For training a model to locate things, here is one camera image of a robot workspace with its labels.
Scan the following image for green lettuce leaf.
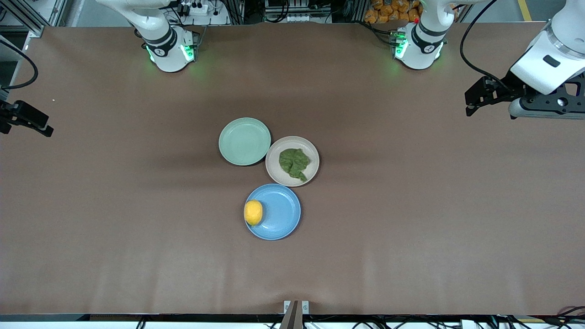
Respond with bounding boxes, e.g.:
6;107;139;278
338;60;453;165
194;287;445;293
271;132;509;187
279;148;312;182

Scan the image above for yellow lemon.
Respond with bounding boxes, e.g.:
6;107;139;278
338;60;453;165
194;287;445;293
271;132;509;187
244;200;264;227

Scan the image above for orange snack packets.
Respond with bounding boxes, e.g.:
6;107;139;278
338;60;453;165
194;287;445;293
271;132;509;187
364;0;423;24

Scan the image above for grey electronics unit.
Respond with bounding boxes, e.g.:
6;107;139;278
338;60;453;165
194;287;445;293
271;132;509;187
265;0;332;23

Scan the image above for white power strip with plugs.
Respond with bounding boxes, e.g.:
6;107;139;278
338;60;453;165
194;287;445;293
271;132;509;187
176;0;229;26

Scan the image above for green plate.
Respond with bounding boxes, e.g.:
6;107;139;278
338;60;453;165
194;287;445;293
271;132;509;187
218;117;272;166

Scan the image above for beige plate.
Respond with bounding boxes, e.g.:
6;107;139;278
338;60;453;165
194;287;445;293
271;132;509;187
266;136;320;187

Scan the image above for blue plate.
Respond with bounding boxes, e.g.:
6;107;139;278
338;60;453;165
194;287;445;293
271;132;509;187
245;184;302;241

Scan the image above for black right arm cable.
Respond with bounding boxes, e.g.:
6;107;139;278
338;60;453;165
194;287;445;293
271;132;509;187
0;40;39;90

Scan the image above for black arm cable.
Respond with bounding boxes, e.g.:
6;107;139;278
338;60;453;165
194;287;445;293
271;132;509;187
0;40;39;90
460;0;513;88

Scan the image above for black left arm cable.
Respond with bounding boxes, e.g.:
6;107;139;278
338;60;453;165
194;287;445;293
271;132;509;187
460;0;513;88

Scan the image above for aluminium frame profile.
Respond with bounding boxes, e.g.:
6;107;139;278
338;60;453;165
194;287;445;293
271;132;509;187
0;0;69;38

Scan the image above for metal mount bracket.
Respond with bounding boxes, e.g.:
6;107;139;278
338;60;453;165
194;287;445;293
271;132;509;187
283;300;309;329

